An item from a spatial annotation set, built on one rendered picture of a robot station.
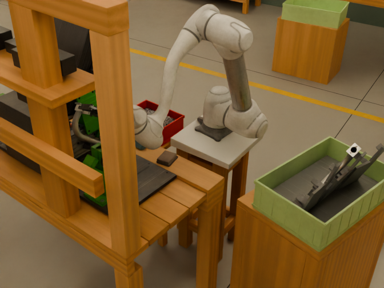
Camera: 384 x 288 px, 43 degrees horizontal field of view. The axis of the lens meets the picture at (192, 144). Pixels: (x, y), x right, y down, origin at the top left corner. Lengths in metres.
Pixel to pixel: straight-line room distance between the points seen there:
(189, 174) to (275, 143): 2.04
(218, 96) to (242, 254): 0.87
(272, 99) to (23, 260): 2.96
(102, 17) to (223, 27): 0.78
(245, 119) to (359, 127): 2.46
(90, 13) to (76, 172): 0.65
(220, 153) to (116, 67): 1.21
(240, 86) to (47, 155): 0.98
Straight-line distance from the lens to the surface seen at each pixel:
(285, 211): 2.35
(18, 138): 2.22
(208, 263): 2.82
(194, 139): 2.78
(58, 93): 1.93
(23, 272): 3.39
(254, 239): 2.60
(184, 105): 4.96
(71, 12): 1.68
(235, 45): 2.19
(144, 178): 2.49
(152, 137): 2.25
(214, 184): 2.45
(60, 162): 2.01
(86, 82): 1.99
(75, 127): 2.45
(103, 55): 1.61
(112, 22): 1.56
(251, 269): 2.76
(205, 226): 2.65
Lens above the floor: 2.42
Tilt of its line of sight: 34 degrees down
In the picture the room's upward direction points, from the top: 1 degrees clockwise
